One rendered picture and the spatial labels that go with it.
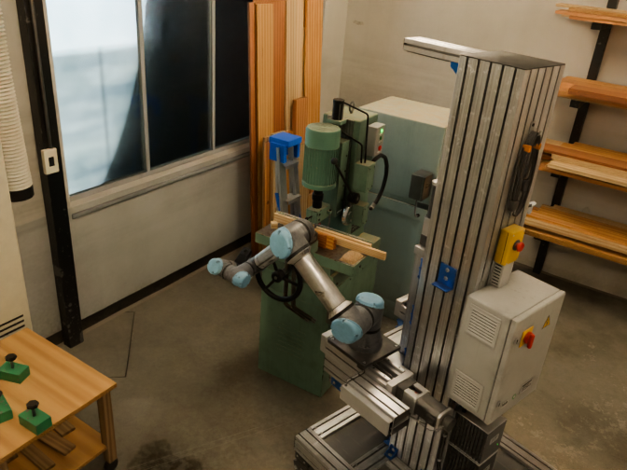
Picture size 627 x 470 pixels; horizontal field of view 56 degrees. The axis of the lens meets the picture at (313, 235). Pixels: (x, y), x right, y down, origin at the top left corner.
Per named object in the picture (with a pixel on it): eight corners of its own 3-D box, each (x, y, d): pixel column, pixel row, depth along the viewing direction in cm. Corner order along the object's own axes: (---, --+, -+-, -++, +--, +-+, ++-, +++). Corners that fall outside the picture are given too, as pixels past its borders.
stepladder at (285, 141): (271, 297, 429) (263, 138, 382) (291, 283, 449) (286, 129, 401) (289, 303, 421) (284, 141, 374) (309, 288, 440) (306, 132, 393)
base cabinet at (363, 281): (256, 367, 356) (260, 266, 325) (306, 323, 402) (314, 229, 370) (320, 398, 337) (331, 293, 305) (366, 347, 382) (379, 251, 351)
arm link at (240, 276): (257, 268, 265) (239, 257, 270) (241, 277, 257) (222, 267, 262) (256, 282, 269) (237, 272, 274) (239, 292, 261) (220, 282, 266)
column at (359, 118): (312, 234, 343) (322, 112, 311) (330, 222, 360) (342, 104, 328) (346, 246, 333) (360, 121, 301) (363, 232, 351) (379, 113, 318)
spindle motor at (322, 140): (295, 186, 303) (299, 127, 289) (313, 176, 317) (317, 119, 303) (325, 195, 296) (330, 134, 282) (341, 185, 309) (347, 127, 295)
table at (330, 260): (243, 248, 314) (243, 238, 311) (276, 228, 338) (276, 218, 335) (343, 285, 288) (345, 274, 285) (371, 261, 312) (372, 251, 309)
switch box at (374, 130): (363, 154, 317) (367, 125, 310) (371, 150, 325) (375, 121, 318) (373, 157, 314) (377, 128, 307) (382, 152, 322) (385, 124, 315)
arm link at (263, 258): (315, 207, 249) (251, 254, 281) (300, 214, 240) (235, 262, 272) (330, 230, 248) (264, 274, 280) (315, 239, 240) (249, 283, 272)
